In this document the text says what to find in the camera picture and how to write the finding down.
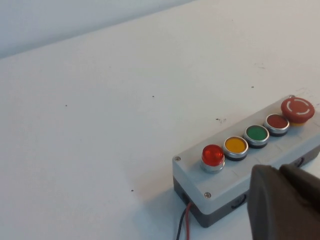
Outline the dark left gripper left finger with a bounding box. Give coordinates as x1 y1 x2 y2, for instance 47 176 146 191
246 164 320 240

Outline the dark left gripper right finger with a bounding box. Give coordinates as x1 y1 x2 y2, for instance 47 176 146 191
278 163 320 214

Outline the grey button control box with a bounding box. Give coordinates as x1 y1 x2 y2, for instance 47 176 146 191
171 94 320 228

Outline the flat red push button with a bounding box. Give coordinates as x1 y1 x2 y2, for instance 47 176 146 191
263 113 291 137

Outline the green push button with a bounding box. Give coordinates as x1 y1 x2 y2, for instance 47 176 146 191
242 124 270 150

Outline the yellow push button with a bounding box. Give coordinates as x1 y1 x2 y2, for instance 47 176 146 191
222 136 249 162

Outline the red mushroom emergency stop button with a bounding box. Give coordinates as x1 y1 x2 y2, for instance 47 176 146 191
280 97 315 127

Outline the red dome indicator light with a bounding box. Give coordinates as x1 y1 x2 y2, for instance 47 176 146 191
200 144 226 174

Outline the thin red wire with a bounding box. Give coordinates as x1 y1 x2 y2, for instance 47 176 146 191
185 202 194 240

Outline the thin black wire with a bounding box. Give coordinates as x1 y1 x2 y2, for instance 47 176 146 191
175 206 189 240

